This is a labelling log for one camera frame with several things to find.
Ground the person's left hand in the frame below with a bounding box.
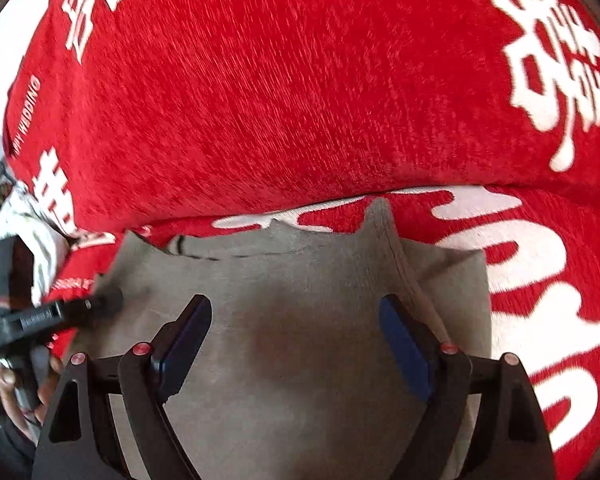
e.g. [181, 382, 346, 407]
[0, 356, 64, 444]

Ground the grey knit sweater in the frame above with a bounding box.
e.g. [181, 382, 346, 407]
[73, 200, 491, 479]

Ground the pale floral crumpled garment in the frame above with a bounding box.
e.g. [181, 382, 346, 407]
[0, 182, 69, 306]

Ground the dark jacket sleeve forearm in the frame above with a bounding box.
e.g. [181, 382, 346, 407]
[0, 400, 35, 479]

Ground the red folded wedding quilt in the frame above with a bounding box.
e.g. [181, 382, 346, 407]
[3, 0, 600, 232]

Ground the red wedding bedspread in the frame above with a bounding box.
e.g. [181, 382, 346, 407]
[50, 186, 600, 479]

